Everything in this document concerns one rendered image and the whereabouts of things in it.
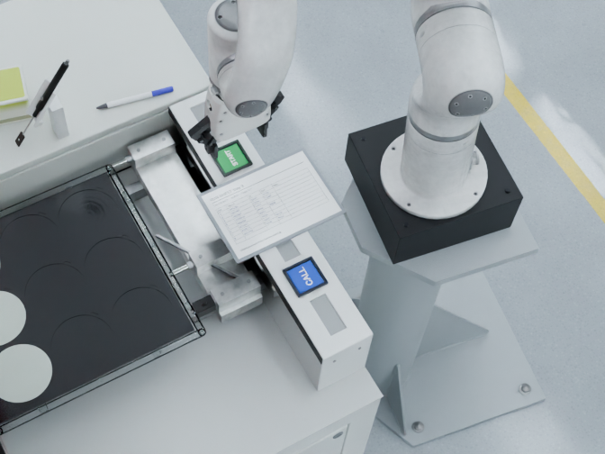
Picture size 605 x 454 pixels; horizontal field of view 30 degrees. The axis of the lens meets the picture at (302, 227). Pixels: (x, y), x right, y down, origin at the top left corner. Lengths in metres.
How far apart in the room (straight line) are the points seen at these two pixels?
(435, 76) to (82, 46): 0.74
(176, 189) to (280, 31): 0.56
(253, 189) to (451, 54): 0.47
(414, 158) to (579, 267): 1.23
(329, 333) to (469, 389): 1.07
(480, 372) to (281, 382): 1.02
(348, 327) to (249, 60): 0.50
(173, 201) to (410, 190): 0.42
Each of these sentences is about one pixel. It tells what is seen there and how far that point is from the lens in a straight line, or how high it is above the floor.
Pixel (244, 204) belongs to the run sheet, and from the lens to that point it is 1.91.
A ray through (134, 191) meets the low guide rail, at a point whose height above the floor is 0.85.
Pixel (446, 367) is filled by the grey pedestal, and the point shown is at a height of 0.01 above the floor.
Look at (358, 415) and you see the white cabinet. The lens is 1.96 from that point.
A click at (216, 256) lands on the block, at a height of 0.91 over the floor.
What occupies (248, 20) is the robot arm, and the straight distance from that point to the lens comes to 1.54.
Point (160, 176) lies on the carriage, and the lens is 2.05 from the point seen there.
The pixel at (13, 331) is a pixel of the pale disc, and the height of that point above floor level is 0.90.
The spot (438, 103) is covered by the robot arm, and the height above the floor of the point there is 1.28.
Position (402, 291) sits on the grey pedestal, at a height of 0.60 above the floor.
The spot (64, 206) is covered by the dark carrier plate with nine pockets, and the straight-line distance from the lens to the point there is 2.01.
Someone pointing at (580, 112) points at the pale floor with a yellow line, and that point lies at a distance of 3.34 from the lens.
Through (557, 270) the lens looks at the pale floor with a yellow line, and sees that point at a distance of 3.05.
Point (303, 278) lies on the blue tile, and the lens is 1.85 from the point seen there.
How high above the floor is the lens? 2.62
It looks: 61 degrees down
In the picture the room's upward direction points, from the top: 6 degrees clockwise
